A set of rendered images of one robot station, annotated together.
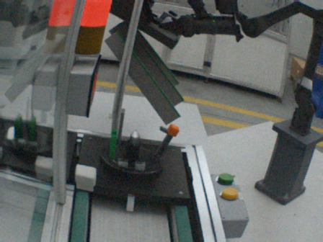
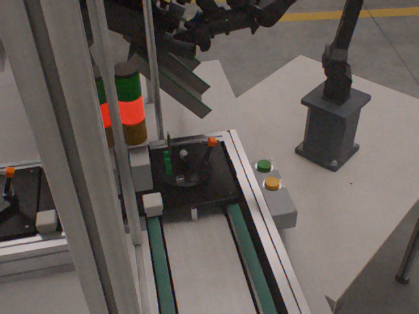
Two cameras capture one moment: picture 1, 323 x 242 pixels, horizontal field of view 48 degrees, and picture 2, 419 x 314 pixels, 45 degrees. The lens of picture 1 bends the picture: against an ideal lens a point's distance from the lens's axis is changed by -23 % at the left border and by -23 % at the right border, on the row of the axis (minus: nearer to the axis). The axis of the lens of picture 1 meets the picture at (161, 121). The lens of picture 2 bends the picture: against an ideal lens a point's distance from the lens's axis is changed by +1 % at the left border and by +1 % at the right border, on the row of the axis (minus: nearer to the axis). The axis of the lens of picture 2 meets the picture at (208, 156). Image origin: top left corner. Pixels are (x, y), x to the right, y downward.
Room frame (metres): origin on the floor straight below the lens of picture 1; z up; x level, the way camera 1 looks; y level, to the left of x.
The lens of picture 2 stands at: (-0.10, 0.05, 1.87)
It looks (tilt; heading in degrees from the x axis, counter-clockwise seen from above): 41 degrees down; 356
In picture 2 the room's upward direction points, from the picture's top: 1 degrees counter-clockwise
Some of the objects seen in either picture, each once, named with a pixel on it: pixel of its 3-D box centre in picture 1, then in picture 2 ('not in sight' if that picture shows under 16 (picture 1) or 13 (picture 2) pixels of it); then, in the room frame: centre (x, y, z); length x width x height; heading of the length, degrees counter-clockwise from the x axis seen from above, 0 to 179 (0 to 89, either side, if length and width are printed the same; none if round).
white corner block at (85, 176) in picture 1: (85, 178); (152, 205); (0.77, 0.13, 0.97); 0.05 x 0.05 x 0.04; 7
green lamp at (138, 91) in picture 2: not in sight; (126, 83); (0.67, 0.14, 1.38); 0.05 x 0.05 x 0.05
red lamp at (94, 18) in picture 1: (95, 11); (129, 106); (0.67, 0.14, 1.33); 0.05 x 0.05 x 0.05
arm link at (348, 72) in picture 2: (306, 101); (339, 70); (1.05, -0.39, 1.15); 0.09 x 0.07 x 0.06; 167
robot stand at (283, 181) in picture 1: (290, 160); (330, 125); (1.05, -0.40, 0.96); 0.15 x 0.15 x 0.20; 43
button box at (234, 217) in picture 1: (226, 205); (271, 192); (0.82, -0.18, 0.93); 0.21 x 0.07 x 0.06; 7
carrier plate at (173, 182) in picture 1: (130, 168); (184, 175); (0.88, 0.05, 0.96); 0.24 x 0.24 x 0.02; 7
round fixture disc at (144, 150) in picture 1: (131, 160); (184, 170); (0.88, 0.05, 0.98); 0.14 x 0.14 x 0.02
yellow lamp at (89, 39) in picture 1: (89, 37); (133, 127); (0.67, 0.14, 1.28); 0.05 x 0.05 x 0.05
